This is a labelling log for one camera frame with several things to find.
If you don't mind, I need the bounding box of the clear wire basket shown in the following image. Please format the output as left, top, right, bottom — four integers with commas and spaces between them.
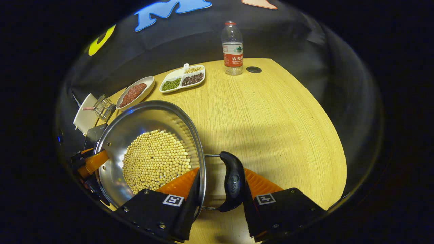
92, 94, 116, 121

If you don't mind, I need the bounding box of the white divided dish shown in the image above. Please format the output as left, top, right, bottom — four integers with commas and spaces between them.
159, 63, 206, 93

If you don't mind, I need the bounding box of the yellow soybeans pile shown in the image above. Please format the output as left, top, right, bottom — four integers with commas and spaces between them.
122, 130, 192, 195

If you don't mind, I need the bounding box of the green mung beans pile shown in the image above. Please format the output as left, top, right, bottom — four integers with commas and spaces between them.
161, 78, 182, 91

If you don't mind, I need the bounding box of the black induction cooktop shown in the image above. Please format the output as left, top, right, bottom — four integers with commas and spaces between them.
84, 123, 108, 151

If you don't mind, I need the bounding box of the clear bottle with red label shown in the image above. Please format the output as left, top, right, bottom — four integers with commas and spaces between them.
221, 21, 244, 76

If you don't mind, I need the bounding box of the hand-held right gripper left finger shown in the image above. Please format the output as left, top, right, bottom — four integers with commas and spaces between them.
115, 167, 201, 242

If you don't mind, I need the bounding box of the steel pot with black handles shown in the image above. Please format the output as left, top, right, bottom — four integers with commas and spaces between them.
93, 100, 246, 213

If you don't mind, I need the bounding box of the round white plate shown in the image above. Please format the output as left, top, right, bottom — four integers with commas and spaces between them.
116, 76, 155, 111

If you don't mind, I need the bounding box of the dark red beans pile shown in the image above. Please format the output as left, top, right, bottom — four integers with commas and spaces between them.
181, 72, 204, 86

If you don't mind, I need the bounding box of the white toaster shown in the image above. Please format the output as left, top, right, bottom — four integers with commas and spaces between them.
73, 93, 99, 136

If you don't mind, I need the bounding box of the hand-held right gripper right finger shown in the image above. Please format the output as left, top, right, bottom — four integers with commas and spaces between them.
242, 168, 328, 242

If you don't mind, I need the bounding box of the red meat slice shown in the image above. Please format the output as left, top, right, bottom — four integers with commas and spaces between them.
119, 91, 138, 108
131, 83, 148, 97

